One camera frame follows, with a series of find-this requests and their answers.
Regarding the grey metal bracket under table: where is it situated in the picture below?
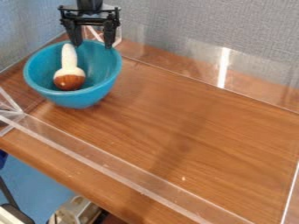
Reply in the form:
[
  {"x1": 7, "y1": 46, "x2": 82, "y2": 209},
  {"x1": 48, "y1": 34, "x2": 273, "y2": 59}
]
[{"x1": 47, "y1": 195, "x2": 103, "y2": 224}]

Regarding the brown and white toy mushroom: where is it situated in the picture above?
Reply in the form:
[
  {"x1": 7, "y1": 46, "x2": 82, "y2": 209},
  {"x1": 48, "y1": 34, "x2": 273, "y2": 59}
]
[{"x1": 52, "y1": 43, "x2": 86, "y2": 91}]

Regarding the blue plastic bowl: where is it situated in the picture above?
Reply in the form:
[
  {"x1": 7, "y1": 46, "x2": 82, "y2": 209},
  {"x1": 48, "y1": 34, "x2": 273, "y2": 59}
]
[{"x1": 23, "y1": 40, "x2": 123, "y2": 109}]

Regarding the clear acrylic barrier frame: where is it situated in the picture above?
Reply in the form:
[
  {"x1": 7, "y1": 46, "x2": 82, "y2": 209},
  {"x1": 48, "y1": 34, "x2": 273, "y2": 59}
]
[{"x1": 0, "y1": 32, "x2": 299, "y2": 224}]

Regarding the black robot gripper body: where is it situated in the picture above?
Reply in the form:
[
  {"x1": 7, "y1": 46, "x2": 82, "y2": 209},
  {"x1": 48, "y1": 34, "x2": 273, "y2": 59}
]
[{"x1": 59, "y1": 0, "x2": 120, "y2": 27}]

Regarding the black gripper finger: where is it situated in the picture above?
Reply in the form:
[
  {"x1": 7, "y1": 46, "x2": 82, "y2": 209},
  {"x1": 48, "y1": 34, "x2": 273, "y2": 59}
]
[
  {"x1": 62, "y1": 19, "x2": 83, "y2": 46},
  {"x1": 103, "y1": 21, "x2": 116, "y2": 49}
]

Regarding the black stand leg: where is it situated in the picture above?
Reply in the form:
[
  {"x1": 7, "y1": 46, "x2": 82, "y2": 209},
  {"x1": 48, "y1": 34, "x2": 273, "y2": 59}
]
[{"x1": 0, "y1": 176, "x2": 35, "y2": 224}]

